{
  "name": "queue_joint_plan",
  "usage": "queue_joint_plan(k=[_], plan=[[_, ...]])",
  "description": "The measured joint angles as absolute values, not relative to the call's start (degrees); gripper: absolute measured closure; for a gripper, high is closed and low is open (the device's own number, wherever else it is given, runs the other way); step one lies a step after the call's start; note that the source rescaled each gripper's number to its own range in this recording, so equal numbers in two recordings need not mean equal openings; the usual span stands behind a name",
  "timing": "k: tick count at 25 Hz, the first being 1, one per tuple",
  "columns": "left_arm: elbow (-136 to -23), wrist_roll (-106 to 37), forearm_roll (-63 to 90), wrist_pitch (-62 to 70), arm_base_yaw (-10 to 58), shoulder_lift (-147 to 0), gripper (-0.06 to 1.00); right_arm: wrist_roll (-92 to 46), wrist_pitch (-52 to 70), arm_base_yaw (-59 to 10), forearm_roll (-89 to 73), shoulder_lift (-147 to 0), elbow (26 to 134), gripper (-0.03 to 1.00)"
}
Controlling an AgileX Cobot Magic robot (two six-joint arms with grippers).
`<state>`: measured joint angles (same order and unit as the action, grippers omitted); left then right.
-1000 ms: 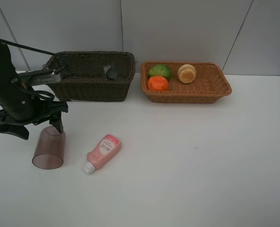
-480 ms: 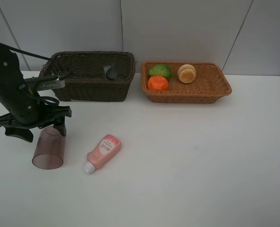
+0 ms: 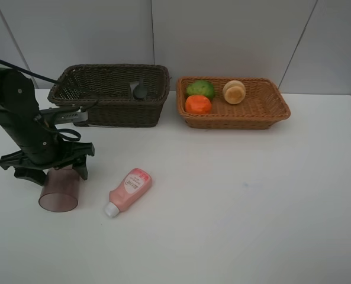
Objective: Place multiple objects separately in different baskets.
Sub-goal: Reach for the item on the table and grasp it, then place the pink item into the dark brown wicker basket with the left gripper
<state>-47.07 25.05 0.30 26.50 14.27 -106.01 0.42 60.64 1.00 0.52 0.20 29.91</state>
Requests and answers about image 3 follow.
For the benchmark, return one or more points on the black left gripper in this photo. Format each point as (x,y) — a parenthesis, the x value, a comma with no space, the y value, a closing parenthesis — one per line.
(42,149)

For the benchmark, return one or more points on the translucent brown plastic cup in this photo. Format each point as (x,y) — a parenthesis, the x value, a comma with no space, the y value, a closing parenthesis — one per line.
(60,191)

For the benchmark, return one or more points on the pink squeeze bottle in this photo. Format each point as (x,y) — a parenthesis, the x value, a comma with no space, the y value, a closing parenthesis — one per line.
(132,187)

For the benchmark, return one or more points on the dark green pump bottle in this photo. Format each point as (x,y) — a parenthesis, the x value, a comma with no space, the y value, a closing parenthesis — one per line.
(138,90)

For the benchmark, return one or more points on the orange tangerine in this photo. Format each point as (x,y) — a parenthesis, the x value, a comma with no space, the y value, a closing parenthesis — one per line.
(198,104)

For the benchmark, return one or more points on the green lime fruit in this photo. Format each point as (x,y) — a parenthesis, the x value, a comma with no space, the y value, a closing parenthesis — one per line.
(201,87)

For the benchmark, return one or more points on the red yellow peach toy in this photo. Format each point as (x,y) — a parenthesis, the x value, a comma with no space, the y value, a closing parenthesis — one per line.
(234,92)

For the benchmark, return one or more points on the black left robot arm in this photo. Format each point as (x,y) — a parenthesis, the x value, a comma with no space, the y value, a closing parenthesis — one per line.
(19,109)

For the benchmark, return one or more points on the dark brown wicker basket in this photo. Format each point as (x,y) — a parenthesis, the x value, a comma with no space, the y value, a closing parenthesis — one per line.
(104,89)

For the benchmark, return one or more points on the light brown wicker basket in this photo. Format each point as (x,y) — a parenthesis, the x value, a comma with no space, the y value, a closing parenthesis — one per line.
(262,107)

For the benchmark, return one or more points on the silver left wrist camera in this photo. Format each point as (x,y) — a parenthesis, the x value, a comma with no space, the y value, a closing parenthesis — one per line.
(64,115)

